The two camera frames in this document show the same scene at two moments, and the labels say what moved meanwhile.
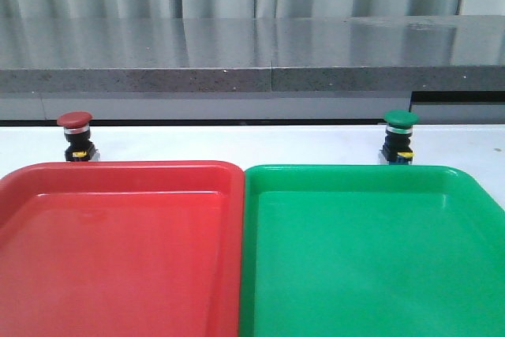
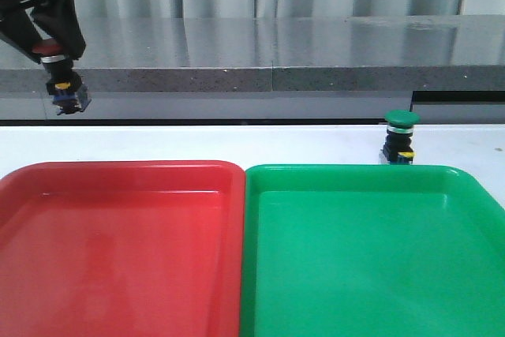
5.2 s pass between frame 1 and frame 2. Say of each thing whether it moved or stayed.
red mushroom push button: moved
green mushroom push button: stayed
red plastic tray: stayed
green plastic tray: stayed
